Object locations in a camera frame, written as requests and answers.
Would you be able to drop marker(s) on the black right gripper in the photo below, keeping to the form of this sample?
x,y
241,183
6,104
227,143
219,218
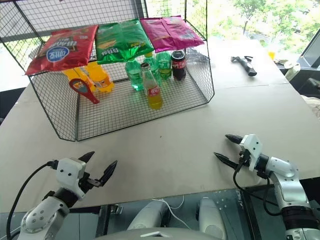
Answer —
x,y
244,157

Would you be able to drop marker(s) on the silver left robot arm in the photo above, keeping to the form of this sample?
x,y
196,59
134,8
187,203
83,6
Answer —
x,y
42,215

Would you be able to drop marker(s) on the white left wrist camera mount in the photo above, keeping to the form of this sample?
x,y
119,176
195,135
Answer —
x,y
69,172

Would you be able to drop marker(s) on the green chip bag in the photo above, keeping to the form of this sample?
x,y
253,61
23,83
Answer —
x,y
120,42

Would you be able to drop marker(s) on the red chip bag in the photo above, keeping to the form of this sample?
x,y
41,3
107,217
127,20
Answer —
x,y
63,50

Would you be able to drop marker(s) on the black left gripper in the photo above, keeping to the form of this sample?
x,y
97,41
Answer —
x,y
87,182

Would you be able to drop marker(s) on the glass bottle with yellow drink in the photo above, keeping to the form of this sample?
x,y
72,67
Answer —
x,y
153,92

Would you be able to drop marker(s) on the dark cola plastic bottle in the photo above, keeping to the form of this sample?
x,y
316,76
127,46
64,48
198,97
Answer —
x,y
178,65

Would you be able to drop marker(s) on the magenta chip bag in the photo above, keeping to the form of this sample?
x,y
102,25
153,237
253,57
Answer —
x,y
172,32

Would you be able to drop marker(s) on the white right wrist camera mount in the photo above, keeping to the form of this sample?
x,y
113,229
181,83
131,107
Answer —
x,y
253,147

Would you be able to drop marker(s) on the grey robot torso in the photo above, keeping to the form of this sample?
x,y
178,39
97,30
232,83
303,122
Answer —
x,y
150,233

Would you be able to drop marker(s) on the black monitor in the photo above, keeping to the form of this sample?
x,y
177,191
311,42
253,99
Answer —
x,y
311,53

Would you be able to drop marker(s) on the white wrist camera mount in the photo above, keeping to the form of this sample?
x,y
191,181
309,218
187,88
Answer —
x,y
253,147
69,172

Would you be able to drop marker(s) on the yellow cup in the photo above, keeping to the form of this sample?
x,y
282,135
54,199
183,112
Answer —
x,y
271,54

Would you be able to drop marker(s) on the silver robot leg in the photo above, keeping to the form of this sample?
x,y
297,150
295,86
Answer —
x,y
147,215
211,217

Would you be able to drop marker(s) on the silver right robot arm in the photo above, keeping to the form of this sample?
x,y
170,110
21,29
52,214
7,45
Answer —
x,y
287,185

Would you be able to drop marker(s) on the green soda plastic bottle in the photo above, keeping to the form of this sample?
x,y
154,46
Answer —
x,y
133,75
165,65
152,63

